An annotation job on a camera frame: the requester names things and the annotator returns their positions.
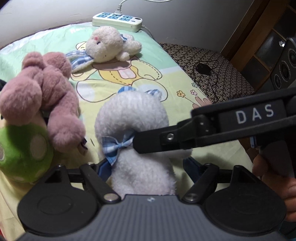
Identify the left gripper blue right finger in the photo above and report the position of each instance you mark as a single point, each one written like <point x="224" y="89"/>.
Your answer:
<point x="193" y="169"/>

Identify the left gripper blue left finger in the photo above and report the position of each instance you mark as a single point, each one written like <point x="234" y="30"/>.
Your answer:
<point x="104" y="169"/>

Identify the white bunny plush blue bow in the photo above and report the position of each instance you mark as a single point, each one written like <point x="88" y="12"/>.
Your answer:
<point x="123" y="128"/>

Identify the mauve pink bear plush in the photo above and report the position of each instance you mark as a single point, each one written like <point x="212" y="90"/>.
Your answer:
<point x="43" y="85"/>

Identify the small white lamb plush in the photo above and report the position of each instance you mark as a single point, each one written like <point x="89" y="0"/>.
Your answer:
<point x="105" y="44"/>

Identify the person's right hand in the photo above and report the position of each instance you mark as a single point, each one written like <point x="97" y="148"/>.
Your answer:
<point x="283" y="187"/>

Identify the grey speaker box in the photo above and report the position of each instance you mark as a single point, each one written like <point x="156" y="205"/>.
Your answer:
<point x="284" y="72"/>

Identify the dark patterned mattress cover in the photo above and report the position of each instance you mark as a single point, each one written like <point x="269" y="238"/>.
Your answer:
<point x="208" y="67"/>

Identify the wooden shelf cabinet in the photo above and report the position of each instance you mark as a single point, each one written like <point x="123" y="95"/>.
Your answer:
<point x="256" y="44"/>

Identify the green hooded doll plush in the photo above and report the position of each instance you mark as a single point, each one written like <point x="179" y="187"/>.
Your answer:
<point x="26" y="152"/>

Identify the white power strip blue sockets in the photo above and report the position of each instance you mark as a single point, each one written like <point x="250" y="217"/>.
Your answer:
<point x="120" y="22"/>

